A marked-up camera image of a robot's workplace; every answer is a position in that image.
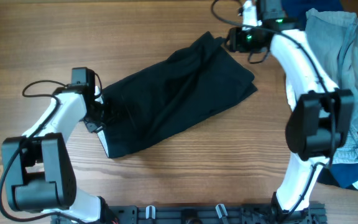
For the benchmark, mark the black shorts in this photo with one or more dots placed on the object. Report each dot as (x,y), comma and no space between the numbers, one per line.
(162,100)

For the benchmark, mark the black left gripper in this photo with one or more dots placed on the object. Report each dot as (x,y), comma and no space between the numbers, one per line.
(94,125)

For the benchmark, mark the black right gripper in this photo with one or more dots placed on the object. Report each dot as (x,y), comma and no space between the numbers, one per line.
(233,39)

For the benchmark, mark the blue garment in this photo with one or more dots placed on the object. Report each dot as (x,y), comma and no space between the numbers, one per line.
(298,9)

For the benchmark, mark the light blue denim jeans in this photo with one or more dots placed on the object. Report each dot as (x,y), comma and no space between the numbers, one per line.
(333,38)

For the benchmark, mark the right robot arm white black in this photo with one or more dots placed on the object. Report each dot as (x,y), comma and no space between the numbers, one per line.
(321,115)

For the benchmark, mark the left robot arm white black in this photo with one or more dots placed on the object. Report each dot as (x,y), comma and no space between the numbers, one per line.
(38,179)

